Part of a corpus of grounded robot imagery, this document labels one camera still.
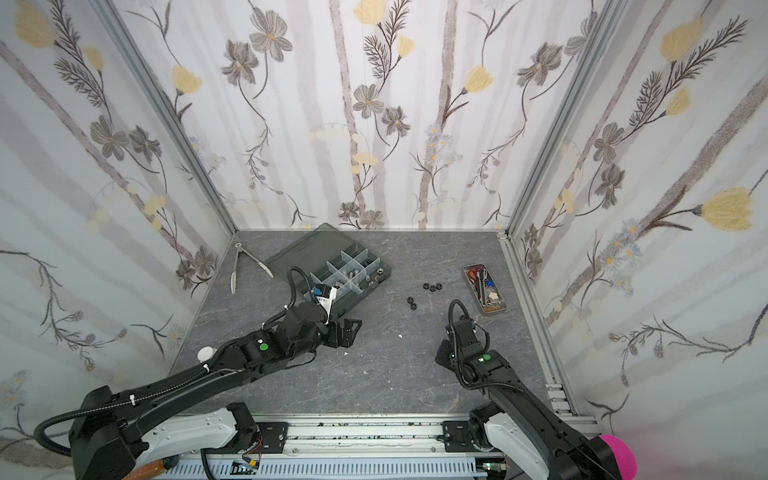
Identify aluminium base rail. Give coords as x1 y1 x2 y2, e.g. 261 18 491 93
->
149 413 601 480

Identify white pill bottle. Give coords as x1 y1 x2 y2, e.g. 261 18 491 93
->
196 346 217 363

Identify metal kitchen tongs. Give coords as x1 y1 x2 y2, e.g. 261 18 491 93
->
230 242 275 296

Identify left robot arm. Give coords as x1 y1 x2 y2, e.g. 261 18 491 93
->
33 267 362 479

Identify small tray with tools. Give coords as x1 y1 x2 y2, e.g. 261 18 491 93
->
462 263 507 315

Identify amber bottle black cap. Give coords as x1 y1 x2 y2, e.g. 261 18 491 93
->
123 460 166 480

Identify pink plastic cup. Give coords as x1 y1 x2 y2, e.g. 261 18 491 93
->
600 434 638 480

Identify green compartment organizer box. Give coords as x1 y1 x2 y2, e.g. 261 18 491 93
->
266 223 392 317

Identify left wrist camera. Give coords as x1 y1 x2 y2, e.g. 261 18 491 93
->
312 283 338 323

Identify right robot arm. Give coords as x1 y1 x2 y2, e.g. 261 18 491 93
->
436 299 630 479

